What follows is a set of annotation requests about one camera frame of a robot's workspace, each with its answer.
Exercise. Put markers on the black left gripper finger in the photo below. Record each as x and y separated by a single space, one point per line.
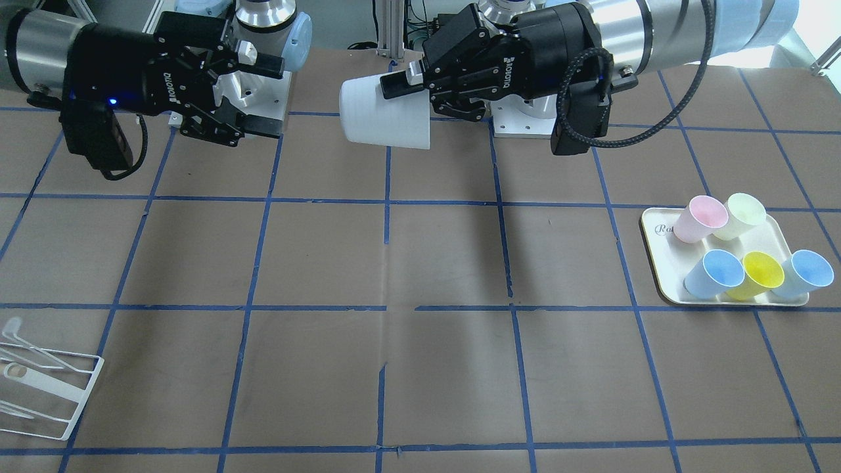
411 80
464 107

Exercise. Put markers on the yellow plastic cup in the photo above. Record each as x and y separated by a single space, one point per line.
762 273

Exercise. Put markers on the white wire cup rack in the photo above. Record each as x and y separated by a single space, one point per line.
44 391

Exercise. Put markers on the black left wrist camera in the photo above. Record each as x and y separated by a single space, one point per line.
587 110

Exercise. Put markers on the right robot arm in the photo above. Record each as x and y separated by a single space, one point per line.
37 35

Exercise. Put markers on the white ribbed plastic cup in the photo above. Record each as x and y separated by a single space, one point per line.
367 117

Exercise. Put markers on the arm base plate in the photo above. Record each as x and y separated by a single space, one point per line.
201 87
515 117

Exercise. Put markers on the aluminium frame post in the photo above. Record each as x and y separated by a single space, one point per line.
390 29

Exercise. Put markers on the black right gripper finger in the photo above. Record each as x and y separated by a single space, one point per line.
254 62
247 124

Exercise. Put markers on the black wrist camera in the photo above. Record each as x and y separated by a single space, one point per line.
587 110
92 130

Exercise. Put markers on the cream plastic tray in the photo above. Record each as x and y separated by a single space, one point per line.
673 259

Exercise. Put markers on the light blue plastic cup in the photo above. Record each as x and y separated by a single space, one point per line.
804 272

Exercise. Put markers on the pink plastic cup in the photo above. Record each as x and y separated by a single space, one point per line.
702 216

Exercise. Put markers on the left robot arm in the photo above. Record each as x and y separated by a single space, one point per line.
649 36

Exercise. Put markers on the pale green plastic cup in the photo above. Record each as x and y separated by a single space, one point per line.
745 212

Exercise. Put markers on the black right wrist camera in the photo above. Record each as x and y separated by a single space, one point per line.
92 130

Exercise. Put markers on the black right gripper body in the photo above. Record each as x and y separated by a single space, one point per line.
108 66

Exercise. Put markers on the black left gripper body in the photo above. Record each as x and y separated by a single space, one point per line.
550 41

